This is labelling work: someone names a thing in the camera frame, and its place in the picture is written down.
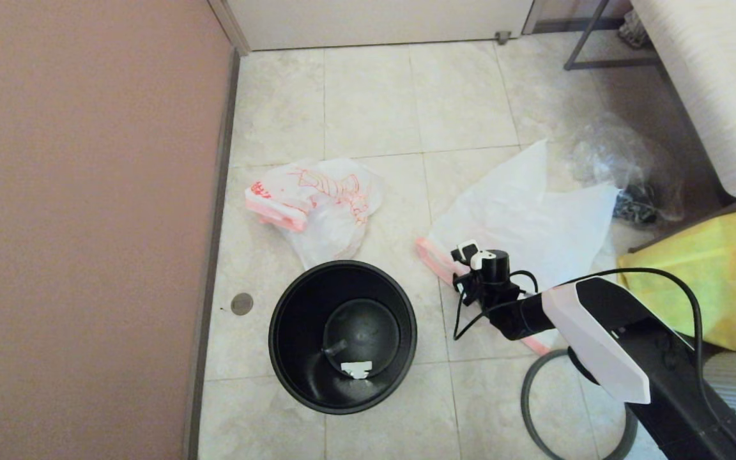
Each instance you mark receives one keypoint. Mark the round metal floor drain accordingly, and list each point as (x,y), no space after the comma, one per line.
(242,304)

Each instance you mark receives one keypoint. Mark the black crumpled item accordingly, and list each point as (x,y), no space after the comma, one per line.
(633,204)

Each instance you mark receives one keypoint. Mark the white door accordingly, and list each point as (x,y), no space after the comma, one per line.
(374,19)

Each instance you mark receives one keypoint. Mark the small metal door stop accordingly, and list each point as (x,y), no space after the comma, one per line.
(503,38)

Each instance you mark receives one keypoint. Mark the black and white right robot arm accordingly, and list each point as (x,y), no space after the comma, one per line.
(662,370)

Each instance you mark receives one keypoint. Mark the crumpled clear plastic bag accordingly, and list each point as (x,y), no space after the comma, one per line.
(604,153)

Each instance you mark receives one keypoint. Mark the white red-printed trash bag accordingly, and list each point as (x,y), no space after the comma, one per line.
(323,198)

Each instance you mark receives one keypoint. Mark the dark metal table frame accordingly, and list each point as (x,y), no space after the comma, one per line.
(611,64)

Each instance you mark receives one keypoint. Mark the white ribbed table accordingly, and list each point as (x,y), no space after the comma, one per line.
(726,76)

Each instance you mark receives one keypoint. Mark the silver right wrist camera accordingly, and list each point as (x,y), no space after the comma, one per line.
(467,249)

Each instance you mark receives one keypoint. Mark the white door frame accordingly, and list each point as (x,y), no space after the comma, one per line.
(230,29)

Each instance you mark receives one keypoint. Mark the grey cloth bundle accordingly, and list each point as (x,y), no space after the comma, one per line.
(631,30)

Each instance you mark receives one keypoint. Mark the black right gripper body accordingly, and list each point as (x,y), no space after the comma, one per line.
(486,292)

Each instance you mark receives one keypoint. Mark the black round trash bin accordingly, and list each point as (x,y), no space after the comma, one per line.
(298,358)

